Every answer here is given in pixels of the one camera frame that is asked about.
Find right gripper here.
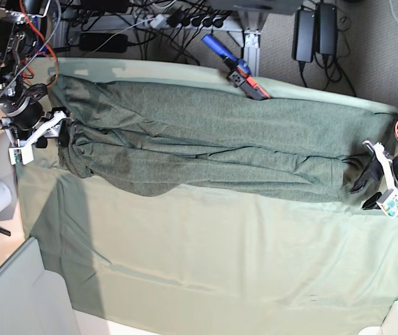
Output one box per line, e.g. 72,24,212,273
34,108,71,149

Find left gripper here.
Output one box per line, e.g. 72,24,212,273
350,158,383,210

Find dark green T-shirt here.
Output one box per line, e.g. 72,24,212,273
48,73,395,204

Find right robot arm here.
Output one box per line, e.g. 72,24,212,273
0,1,68,149

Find black box on floor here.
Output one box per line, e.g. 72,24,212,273
78,33,128,53

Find white charger plug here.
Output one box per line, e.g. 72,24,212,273
149,14,167,29

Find grey power strip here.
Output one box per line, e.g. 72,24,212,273
133,14,242,32

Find blue and orange clamp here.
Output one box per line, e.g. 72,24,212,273
202,34,270,101

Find light green box edge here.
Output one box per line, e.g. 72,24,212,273
0,238,80,334

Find left black power adapter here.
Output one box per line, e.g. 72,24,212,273
316,1,338,56

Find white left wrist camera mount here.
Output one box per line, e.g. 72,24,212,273
362,140,398,217

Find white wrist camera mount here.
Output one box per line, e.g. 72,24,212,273
362,140,398,217
1,112,66,165

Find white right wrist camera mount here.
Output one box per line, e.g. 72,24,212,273
1,112,66,165

